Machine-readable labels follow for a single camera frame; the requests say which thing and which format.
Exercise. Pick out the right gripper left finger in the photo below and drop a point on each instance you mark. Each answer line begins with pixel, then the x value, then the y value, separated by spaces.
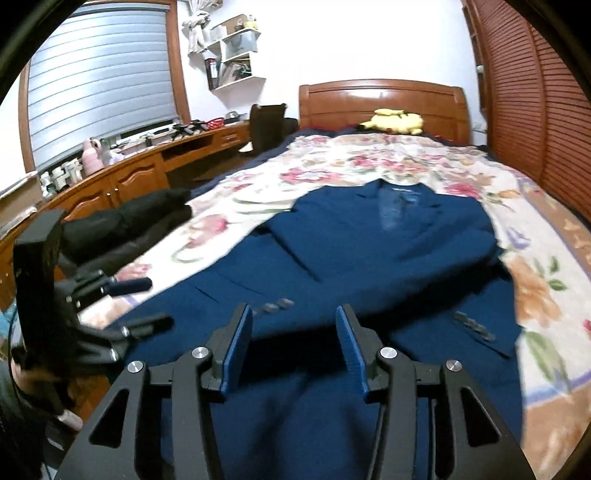
pixel 155 422

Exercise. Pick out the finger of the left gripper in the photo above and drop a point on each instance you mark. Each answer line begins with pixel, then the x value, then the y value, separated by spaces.
pixel 111 286
pixel 134 327

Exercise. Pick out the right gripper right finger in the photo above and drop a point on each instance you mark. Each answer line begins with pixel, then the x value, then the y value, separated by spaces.
pixel 435 422

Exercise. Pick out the navy blue suit jacket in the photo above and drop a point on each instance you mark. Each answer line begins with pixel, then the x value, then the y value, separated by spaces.
pixel 422 269

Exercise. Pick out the person's left hand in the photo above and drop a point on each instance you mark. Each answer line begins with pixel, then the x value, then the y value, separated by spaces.
pixel 39 381

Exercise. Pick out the pink bottle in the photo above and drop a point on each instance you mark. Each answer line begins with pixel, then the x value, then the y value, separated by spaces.
pixel 91 156

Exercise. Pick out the wooden desk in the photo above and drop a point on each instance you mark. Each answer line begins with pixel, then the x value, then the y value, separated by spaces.
pixel 150 170

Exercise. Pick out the floral bed blanket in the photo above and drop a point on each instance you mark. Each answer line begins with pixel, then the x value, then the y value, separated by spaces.
pixel 546 248

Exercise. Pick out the red basket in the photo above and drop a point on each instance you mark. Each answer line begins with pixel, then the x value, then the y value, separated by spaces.
pixel 214 124

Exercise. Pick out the grey window blind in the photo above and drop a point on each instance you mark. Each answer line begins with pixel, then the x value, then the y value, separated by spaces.
pixel 102 73

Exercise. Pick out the dark wooden chair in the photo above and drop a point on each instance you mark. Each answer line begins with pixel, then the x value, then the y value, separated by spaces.
pixel 268 127

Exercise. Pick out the tied beige curtain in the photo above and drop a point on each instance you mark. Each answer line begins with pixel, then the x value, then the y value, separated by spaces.
pixel 193 26

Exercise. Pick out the grey gift bag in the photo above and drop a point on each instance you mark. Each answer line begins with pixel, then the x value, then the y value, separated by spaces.
pixel 240 43

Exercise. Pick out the wooden headboard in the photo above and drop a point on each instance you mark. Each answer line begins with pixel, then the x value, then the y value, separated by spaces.
pixel 338 105

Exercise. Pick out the yellow plush toy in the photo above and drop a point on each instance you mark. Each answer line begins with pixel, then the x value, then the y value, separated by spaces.
pixel 395 122

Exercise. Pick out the wooden louvered wardrobe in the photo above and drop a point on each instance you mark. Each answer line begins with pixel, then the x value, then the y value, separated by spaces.
pixel 538 116

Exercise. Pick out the white wall shelf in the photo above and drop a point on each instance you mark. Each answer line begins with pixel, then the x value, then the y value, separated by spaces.
pixel 223 75

